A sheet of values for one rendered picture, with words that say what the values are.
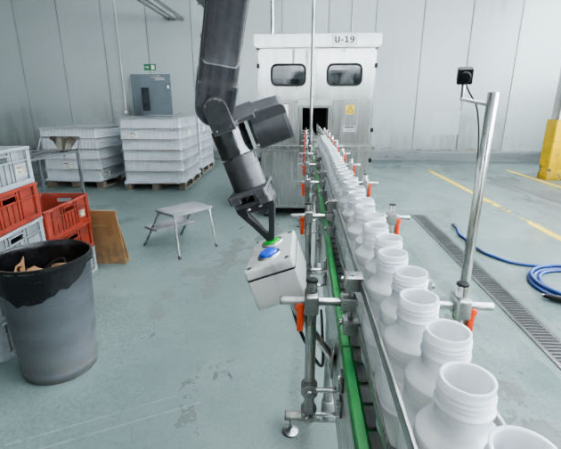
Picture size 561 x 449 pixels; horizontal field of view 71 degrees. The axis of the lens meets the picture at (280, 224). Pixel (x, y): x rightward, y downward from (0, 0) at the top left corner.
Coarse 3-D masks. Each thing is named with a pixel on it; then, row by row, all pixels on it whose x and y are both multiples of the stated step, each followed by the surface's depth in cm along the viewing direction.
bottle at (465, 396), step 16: (448, 368) 28; (464, 368) 28; (480, 368) 27; (448, 384) 26; (464, 384) 28; (480, 384) 27; (496, 384) 26; (448, 400) 26; (464, 400) 25; (480, 400) 25; (496, 400) 26; (416, 416) 29; (432, 416) 28; (448, 416) 26; (464, 416) 25; (480, 416) 25; (416, 432) 28; (432, 432) 27; (448, 432) 26; (464, 432) 26; (480, 432) 26; (432, 448) 26; (448, 448) 26; (464, 448) 25; (480, 448) 25
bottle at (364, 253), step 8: (368, 224) 62; (376, 224) 62; (384, 224) 61; (368, 232) 60; (376, 232) 59; (384, 232) 59; (368, 240) 60; (360, 248) 61; (368, 248) 60; (360, 256) 60; (368, 256) 59; (360, 264) 61; (360, 296) 62; (360, 304) 62; (360, 312) 62; (360, 320) 63
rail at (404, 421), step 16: (336, 208) 95; (336, 240) 93; (352, 256) 62; (368, 304) 47; (384, 352) 38; (368, 368) 46; (384, 368) 37; (400, 400) 32; (400, 416) 31; (496, 416) 30; (384, 432) 37; (384, 448) 36; (416, 448) 27
